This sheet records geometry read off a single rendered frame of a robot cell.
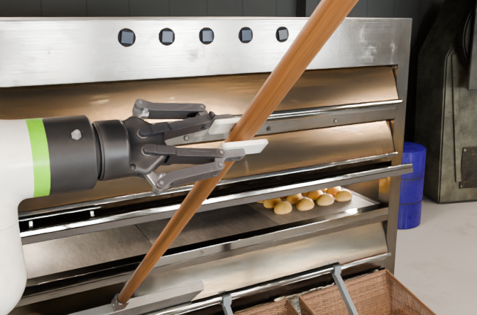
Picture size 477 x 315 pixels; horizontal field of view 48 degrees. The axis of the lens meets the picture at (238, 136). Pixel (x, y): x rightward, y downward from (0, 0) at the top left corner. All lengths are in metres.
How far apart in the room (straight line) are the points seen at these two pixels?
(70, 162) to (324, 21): 0.32
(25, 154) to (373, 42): 2.07
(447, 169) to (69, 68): 5.14
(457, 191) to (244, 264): 4.49
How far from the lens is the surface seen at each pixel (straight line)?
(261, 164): 2.25
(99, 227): 1.91
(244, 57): 2.14
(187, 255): 2.24
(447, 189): 6.53
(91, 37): 1.92
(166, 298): 1.72
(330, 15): 0.55
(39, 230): 1.87
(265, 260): 2.46
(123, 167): 0.66
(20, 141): 0.63
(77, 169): 0.64
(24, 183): 0.64
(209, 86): 2.11
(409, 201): 5.62
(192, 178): 0.69
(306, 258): 2.57
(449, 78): 6.22
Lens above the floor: 2.12
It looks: 13 degrees down
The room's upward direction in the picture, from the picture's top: straight up
